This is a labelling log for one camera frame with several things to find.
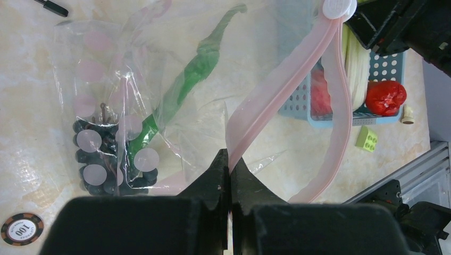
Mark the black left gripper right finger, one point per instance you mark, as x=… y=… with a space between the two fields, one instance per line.
x=263 y=223

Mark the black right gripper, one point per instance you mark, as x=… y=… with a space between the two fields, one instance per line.
x=389 y=27

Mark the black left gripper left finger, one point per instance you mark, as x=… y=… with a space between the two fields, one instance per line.
x=192 y=222

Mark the light blue plastic basket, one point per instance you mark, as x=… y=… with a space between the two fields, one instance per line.
x=382 y=68

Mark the black grape bunch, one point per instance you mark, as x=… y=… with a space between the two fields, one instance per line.
x=102 y=171

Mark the clear zip top bag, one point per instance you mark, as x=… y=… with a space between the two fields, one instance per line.
x=265 y=54

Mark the green chili pepper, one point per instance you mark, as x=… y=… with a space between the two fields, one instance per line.
x=196 y=71

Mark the red pepper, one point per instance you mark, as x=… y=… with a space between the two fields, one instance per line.
x=385 y=98

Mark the red tomato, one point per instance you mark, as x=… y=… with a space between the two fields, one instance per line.
x=320 y=98

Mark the light green lego brick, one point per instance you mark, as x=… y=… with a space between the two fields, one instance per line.
x=367 y=139

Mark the pink microphone on tripod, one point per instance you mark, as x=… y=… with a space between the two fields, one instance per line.
x=54 y=8

